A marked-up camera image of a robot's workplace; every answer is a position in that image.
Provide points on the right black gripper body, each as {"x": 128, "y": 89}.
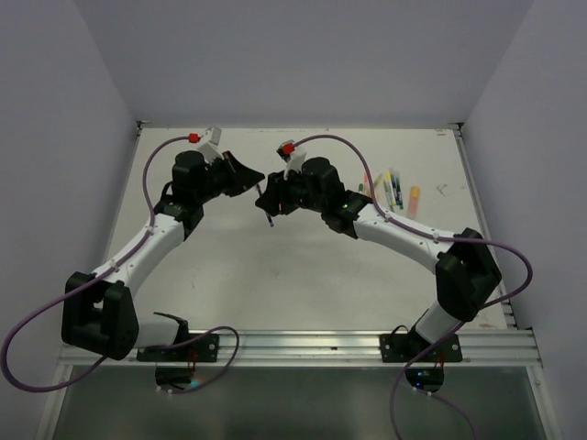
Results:
{"x": 294, "y": 193}

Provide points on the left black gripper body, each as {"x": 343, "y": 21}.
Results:
{"x": 213, "y": 186}

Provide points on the purple gel pen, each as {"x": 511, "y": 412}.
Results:
{"x": 268, "y": 217}

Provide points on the orange thin highlighter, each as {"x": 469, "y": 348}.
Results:
{"x": 366, "y": 185}

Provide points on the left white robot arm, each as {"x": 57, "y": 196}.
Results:
{"x": 99, "y": 314}

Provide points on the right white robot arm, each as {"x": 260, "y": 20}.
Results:
{"x": 465, "y": 271}

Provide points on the green clear pen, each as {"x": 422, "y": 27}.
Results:
{"x": 389, "y": 194}

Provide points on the blue green pen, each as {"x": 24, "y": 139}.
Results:
{"x": 397, "y": 189}

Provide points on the yellow thick highlighter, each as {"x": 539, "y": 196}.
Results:
{"x": 373, "y": 198}

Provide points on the orange thick highlighter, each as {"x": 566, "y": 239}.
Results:
{"x": 413, "y": 202}

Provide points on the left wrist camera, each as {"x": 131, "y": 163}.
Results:
{"x": 209, "y": 144}

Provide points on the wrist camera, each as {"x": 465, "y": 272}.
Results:
{"x": 293, "y": 156}
{"x": 209, "y": 144}

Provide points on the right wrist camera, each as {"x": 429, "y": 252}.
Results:
{"x": 293, "y": 156}

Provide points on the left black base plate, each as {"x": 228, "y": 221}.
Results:
{"x": 203, "y": 350}

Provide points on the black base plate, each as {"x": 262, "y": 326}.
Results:
{"x": 203, "y": 350}
{"x": 403, "y": 347}

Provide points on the aluminium rail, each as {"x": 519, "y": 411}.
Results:
{"x": 316, "y": 349}

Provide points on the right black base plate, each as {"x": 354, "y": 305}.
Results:
{"x": 403, "y": 347}

